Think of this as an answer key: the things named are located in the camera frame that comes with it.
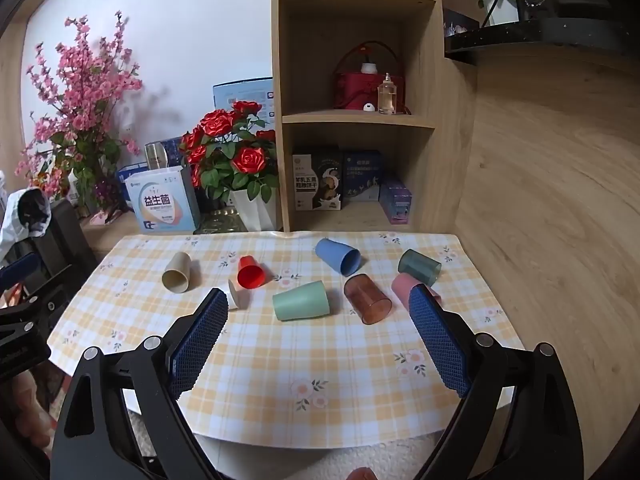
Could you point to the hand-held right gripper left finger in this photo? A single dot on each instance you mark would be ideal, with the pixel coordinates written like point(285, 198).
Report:
point(197, 345)

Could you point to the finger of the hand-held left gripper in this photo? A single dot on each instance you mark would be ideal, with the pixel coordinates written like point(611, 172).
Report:
point(22, 350)
point(17, 267)

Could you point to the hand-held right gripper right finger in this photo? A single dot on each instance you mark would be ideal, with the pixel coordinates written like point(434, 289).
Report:
point(442, 345)

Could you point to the white cup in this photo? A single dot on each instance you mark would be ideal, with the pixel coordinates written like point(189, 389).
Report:
point(239, 298)

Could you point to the pink cup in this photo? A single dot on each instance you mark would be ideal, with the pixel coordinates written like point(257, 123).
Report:
point(402, 285)

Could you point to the beige cup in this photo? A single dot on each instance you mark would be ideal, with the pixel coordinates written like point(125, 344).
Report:
point(177, 272)

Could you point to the clear dark green cup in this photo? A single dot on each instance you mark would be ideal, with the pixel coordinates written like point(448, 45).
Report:
point(420, 266)

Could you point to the clear brown cup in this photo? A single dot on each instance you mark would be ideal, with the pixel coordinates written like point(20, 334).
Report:
point(367, 300)

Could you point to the red cup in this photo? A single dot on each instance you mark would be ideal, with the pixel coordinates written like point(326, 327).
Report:
point(250, 274)

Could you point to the mint green cup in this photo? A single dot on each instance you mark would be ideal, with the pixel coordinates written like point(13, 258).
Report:
point(301, 301)

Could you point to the blue cup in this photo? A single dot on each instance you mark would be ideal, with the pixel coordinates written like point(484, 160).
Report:
point(337, 255)

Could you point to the white cloth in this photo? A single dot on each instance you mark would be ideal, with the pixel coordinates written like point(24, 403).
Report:
point(10, 230)

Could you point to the black chair back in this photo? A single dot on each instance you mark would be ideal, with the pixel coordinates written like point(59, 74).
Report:
point(70, 240)

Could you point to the yellow plaid floral tablecloth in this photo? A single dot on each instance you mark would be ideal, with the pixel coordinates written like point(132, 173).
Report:
point(320, 355)

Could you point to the clear plastic tray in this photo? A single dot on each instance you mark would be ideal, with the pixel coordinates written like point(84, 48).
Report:
point(217, 222)

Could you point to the white ribbed vase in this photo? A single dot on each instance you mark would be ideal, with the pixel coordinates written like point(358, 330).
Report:
point(255, 212)

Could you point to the blue plastic basket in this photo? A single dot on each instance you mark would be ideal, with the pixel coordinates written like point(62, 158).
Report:
point(131, 177)

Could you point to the white and blue box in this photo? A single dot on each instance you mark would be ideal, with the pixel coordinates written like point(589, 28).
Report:
point(160, 205)

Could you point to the purple box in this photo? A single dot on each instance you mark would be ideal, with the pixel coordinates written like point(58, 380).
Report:
point(396, 202)

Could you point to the metal tumbler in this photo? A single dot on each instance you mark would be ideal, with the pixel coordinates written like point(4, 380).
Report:
point(156, 156)

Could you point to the pink blossom artificial plant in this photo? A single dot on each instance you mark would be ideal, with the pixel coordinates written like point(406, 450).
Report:
point(85, 95)

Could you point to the dark blue printed box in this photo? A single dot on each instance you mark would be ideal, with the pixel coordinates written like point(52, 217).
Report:
point(362, 175)

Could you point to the red rose bouquet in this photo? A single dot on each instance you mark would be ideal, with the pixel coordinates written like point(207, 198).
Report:
point(235, 150)

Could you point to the black snack box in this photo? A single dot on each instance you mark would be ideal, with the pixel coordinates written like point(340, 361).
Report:
point(317, 180)

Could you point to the clear perfume bottle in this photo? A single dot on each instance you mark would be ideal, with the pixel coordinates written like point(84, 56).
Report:
point(386, 97)

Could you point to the white and blue carton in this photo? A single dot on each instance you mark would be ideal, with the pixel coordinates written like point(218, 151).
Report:
point(242, 95)

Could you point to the wooden shelf unit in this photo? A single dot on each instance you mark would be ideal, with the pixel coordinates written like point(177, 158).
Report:
point(425, 60)

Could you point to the black countertop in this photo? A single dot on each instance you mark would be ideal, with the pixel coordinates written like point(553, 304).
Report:
point(525, 35)

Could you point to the white plant pot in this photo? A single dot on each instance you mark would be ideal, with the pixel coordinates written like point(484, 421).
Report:
point(502, 10)

